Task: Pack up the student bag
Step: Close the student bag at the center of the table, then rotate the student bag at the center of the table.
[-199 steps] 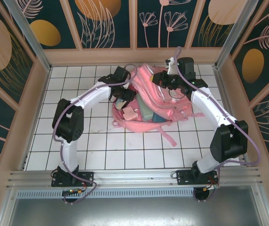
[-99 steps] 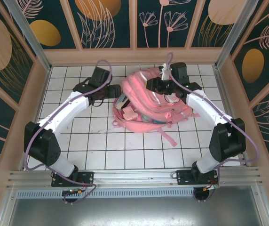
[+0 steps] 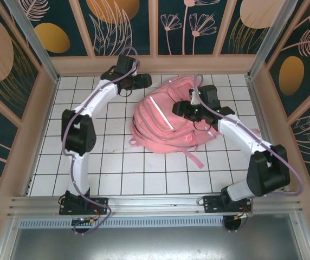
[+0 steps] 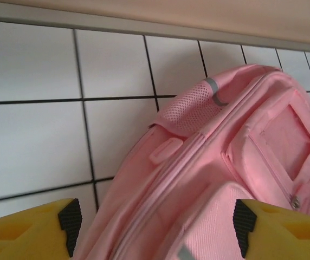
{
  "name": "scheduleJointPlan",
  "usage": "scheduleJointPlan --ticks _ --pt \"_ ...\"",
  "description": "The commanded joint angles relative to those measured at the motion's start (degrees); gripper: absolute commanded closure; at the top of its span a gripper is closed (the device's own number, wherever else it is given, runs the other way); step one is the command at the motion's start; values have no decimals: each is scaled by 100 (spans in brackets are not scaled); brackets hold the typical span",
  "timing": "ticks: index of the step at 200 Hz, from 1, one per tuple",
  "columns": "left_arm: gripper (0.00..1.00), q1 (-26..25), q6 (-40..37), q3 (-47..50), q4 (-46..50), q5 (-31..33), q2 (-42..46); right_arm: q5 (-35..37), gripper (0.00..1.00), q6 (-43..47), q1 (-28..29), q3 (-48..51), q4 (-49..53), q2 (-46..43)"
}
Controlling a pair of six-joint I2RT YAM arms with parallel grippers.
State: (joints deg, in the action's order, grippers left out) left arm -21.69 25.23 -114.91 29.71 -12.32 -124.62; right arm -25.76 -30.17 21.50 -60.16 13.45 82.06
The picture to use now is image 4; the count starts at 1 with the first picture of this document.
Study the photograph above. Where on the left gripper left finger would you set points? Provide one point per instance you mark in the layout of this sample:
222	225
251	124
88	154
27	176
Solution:
22	238

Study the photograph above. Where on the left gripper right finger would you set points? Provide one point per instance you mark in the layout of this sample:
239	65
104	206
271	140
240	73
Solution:
285	238

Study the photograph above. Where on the pink backpack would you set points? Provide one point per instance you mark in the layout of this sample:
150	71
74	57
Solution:
198	162

